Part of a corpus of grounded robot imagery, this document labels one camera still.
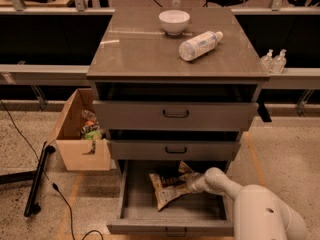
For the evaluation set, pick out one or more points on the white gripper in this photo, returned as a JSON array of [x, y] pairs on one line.
[[192, 183]]

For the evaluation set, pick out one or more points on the brown chip bag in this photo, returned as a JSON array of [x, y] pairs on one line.
[[169, 188]]

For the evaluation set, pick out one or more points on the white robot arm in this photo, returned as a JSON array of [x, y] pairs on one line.
[[258, 213]]

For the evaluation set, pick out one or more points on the bottom grey drawer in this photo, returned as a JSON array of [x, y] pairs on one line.
[[200, 214]]

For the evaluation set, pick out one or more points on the grey drawer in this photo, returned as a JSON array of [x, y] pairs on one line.
[[200, 214], [134, 115], [174, 150]]

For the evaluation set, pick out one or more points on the middle grey drawer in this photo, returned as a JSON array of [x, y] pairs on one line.
[[174, 150]]

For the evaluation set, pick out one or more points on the grey drawer cabinet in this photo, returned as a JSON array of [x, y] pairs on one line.
[[137, 61]]

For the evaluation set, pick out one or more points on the top grey drawer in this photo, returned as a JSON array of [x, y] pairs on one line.
[[134, 115]]

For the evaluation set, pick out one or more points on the snack items in box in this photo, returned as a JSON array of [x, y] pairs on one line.
[[90, 129]]

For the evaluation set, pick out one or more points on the clear plastic bottle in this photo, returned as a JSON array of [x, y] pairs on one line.
[[199, 45]]

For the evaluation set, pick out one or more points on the left sanitizer pump bottle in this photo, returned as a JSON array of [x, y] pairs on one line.
[[267, 60]]

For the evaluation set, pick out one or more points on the sanitizer pump bottle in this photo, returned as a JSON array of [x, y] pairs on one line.
[[279, 62], [267, 60]]

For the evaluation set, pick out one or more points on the cardboard box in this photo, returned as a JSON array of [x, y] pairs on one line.
[[77, 153]]

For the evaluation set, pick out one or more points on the right sanitizer pump bottle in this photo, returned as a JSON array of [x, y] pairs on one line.
[[279, 62]]

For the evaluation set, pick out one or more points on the white ceramic bowl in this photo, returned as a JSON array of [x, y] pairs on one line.
[[174, 22]]

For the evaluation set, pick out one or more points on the black stand leg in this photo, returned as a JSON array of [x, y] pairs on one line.
[[32, 207]]

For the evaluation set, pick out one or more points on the grey metal ledge rail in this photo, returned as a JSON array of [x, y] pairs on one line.
[[71, 75]]

